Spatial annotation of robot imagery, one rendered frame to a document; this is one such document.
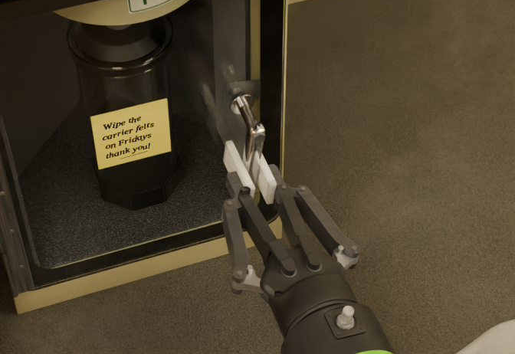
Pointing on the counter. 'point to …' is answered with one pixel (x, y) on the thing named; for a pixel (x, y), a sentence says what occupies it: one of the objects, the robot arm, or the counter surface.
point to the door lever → (242, 103)
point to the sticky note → (131, 133)
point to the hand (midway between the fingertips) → (249, 172)
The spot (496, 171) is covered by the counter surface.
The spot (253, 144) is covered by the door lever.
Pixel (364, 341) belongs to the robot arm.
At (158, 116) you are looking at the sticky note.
